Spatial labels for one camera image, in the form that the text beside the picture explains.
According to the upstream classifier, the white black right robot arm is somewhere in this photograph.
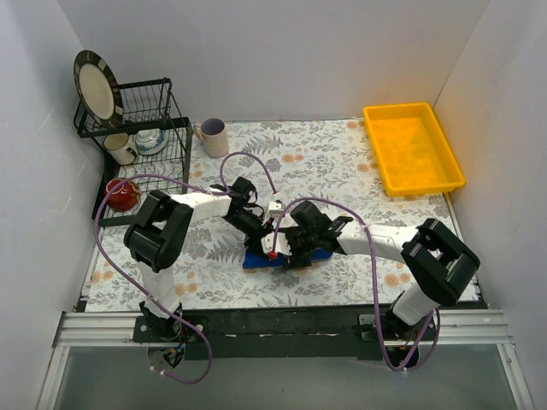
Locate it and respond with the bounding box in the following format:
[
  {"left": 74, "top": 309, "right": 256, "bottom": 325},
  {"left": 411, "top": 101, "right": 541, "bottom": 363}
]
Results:
[{"left": 270, "top": 201, "right": 480, "bottom": 340}]

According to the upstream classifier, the blue white teapot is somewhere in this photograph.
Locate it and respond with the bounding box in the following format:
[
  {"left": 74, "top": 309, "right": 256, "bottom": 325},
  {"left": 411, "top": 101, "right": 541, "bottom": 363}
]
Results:
[{"left": 134, "top": 129, "right": 167, "bottom": 155}]

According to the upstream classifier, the blue printed t shirt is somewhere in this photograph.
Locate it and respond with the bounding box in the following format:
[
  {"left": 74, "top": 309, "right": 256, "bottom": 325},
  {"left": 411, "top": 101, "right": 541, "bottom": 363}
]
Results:
[{"left": 242, "top": 249, "right": 332, "bottom": 270}]

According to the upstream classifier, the purple cable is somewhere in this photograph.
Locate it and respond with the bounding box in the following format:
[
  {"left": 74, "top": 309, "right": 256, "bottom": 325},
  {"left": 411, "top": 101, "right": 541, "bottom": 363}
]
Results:
[
  {"left": 268, "top": 197, "right": 441, "bottom": 372},
  {"left": 93, "top": 151, "right": 279, "bottom": 384}
]

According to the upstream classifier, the dark rimmed cream plate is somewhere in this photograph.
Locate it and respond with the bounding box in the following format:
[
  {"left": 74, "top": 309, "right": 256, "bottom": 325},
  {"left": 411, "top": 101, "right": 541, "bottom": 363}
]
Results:
[{"left": 74, "top": 50, "right": 124, "bottom": 129}]

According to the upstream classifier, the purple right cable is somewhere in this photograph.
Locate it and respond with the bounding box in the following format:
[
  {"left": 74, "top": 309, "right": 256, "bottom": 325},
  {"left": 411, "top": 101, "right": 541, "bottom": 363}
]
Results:
[{"left": 268, "top": 197, "right": 441, "bottom": 372}]

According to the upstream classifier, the aluminium frame rail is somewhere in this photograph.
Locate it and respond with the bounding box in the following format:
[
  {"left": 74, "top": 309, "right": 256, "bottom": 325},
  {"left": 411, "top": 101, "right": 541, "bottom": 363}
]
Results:
[{"left": 38, "top": 306, "right": 534, "bottom": 409}]

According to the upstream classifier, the floral patterned table mat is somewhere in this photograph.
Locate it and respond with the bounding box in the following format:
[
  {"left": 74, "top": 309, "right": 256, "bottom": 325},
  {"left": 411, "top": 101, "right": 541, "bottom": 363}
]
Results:
[{"left": 85, "top": 119, "right": 479, "bottom": 313}]

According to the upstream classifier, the red cup in rack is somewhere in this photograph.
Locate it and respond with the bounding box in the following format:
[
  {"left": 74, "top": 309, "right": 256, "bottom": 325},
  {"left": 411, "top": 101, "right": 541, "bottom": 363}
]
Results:
[{"left": 104, "top": 178, "right": 141, "bottom": 212}]

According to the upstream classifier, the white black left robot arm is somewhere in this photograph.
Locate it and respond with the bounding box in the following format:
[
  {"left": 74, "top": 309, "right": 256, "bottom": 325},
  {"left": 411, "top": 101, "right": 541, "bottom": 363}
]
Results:
[{"left": 124, "top": 177, "right": 274, "bottom": 342}]

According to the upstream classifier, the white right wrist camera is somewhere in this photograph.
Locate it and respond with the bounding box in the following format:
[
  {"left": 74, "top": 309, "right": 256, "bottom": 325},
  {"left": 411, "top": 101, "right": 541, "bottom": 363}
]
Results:
[{"left": 260, "top": 231, "right": 292, "bottom": 260}]

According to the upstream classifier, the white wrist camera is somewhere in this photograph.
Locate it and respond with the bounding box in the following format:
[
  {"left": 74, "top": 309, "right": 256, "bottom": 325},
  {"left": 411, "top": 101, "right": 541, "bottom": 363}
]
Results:
[
  {"left": 260, "top": 231, "right": 292, "bottom": 260},
  {"left": 263, "top": 201, "right": 285, "bottom": 222}
]

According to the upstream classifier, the beige ceramic mug purple inside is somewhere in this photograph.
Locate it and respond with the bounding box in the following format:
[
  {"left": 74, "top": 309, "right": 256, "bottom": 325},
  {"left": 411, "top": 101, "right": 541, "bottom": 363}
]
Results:
[{"left": 193, "top": 118, "right": 230, "bottom": 158}]

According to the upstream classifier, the black wire dish rack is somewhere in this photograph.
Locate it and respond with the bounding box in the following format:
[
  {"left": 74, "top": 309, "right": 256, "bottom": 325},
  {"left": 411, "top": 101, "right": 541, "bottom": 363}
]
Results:
[{"left": 74, "top": 78, "right": 193, "bottom": 227}]

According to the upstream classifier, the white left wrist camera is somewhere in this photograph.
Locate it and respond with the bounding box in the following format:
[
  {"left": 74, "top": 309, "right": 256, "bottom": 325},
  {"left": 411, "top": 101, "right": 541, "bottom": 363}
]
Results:
[{"left": 263, "top": 201, "right": 285, "bottom": 222}]

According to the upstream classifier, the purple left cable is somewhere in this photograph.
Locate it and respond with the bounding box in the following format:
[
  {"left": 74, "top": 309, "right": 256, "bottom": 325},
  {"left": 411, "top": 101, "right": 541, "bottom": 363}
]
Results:
[{"left": 93, "top": 151, "right": 279, "bottom": 384}]

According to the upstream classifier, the yellow plastic bin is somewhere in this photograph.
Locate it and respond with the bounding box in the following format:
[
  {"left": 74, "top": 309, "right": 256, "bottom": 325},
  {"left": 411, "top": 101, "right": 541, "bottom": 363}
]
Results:
[{"left": 363, "top": 102, "right": 466, "bottom": 197}]

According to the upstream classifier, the cream mug in rack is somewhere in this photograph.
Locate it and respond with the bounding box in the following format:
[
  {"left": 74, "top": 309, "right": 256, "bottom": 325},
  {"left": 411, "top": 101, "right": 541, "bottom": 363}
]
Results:
[{"left": 103, "top": 132, "right": 138, "bottom": 166}]

